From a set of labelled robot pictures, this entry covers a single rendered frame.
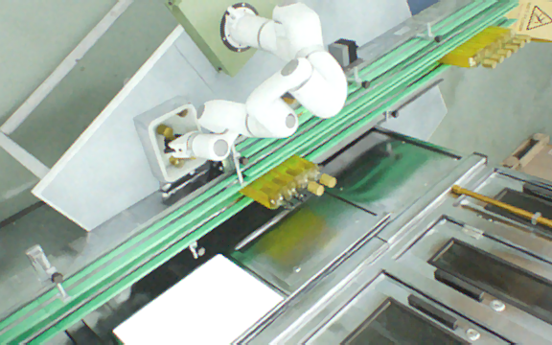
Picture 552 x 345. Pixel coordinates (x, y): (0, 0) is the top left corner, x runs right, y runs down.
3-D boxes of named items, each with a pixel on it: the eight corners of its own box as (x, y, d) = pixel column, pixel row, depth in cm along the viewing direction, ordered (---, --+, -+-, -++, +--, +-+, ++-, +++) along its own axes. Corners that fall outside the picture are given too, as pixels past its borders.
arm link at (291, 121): (289, 95, 153) (254, 59, 144) (345, 90, 136) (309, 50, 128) (263, 144, 148) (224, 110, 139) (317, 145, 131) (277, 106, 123)
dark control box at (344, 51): (329, 63, 225) (344, 67, 219) (326, 44, 220) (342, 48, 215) (342, 56, 229) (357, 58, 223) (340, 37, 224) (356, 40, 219)
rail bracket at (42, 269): (34, 276, 163) (65, 313, 148) (9, 233, 154) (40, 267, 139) (49, 266, 165) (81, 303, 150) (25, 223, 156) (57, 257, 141)
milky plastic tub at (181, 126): (153, 176, 184) (168, 185, 178) (132, 118, 172) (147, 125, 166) (195, 152, 192) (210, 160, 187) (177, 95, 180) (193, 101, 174)
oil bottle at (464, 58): (432, 61, 252) (490, 73, 233) (432, 50, 249) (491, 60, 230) (439, 57, 254) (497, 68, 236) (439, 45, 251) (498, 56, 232)
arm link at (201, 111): (276, 113, 150) (232, 115, 166) (240, 93, 142) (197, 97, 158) (266, 142, 148) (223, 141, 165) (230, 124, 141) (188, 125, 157)
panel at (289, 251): (109, 337, 164) (172, 406, 141) (105, 331, 162) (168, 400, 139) (318, 186, 208) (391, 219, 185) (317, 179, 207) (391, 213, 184)
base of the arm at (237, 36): (211, 27, 171) (240, 35, 160) (232, -8, 171) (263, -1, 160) (242, 55, 182) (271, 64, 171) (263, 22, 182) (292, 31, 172)
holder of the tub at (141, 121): (158, 188, 187) (171, 196, 182) (132, 117, 172) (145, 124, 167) (198, 164, 196) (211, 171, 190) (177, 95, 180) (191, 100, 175)
